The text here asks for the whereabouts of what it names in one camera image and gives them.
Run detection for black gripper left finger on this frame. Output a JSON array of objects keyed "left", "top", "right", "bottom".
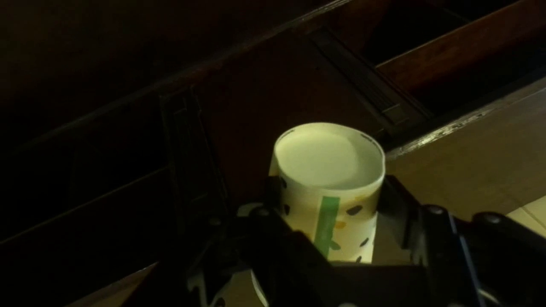
[{"left": 248, "top": 176, "right": 337, "bottom": 307}]

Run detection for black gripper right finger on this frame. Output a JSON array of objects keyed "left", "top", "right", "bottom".
[{"left": 375, "top": 176, "right": 474, "bottom": 307}]

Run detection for white dotted paper cup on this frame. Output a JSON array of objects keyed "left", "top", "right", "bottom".
[{"left": 265, "top": 121, "right": 388, "bottom": 266}]

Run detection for dark wooden secretary desk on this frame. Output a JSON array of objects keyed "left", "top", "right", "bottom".
[{"left": 0, "top": 0, "right": 546, "bottom": 307}]

